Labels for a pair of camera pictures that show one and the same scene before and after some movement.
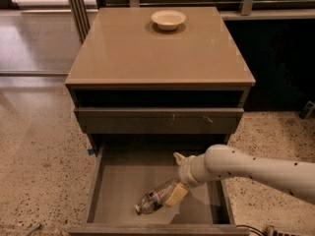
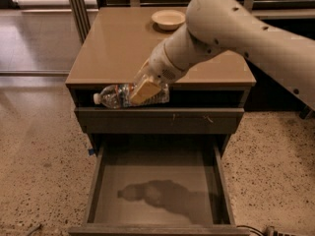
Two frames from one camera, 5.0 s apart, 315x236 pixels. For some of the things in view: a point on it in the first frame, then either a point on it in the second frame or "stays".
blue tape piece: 91,151 stays
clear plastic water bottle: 156,199 -> 118,95
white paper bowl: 168,20 stays
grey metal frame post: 78,8 stays
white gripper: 185,171 -> 159,64
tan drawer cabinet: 138,86 stays
